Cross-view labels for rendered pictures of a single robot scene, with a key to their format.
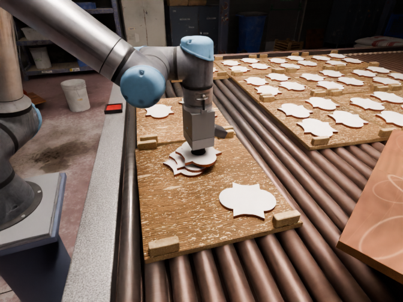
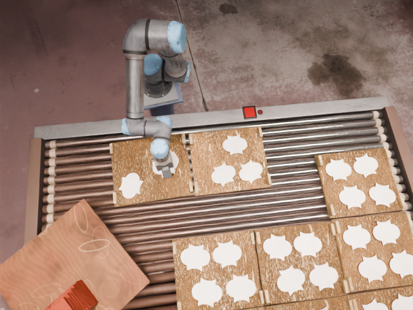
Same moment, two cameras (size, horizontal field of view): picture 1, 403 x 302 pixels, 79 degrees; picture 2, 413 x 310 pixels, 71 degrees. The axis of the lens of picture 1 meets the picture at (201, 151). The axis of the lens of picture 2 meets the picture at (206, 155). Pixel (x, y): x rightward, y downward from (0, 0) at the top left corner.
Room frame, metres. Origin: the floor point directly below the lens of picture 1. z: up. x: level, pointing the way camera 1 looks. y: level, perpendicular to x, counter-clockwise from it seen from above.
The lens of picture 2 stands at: (0.78, -0.36, 2.44)
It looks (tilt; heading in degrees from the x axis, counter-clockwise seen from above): 73 degrees down; 87
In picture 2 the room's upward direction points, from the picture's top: 10 degrees clockwise
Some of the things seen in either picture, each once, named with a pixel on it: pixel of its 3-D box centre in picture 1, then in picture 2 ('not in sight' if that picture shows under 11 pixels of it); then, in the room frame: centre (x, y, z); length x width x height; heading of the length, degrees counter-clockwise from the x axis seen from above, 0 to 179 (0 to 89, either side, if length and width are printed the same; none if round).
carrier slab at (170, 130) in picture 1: (179, 116); (228, 160); (0.94, 0.09, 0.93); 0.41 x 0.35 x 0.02; 13
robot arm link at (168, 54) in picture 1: (153, 65); (159, 129); (0.58, 0.11, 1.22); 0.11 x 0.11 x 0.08; 1
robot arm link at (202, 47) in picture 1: (196, 62); (160, 150); (0.60, 0.01, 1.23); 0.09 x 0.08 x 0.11; 91
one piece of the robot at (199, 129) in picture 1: (205, 121); (163, 165); (0.60, -0.01, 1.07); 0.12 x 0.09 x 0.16; 111
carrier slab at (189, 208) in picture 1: (203, 180); (151, 168); (0.52, -0.01, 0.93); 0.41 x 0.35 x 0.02; 15
